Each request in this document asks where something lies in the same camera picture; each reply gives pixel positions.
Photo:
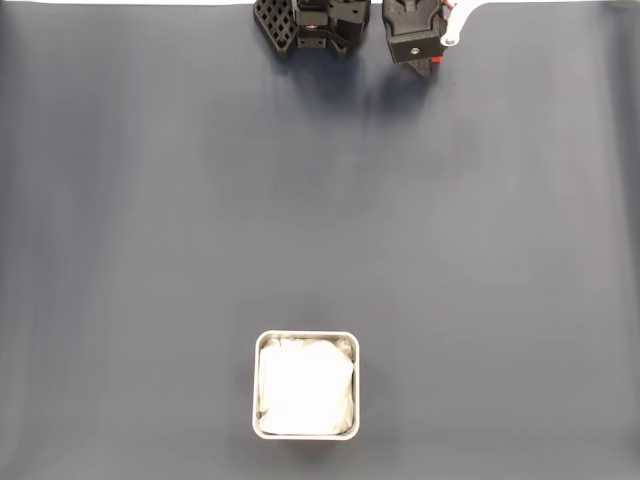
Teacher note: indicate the red cube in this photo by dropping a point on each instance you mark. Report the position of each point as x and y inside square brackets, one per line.
[437, 60]

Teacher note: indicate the beige square box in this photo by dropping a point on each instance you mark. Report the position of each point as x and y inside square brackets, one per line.
[256, 385]

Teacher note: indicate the white crumpled tissue paper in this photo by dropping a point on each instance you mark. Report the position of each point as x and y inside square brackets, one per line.
[305, 385]

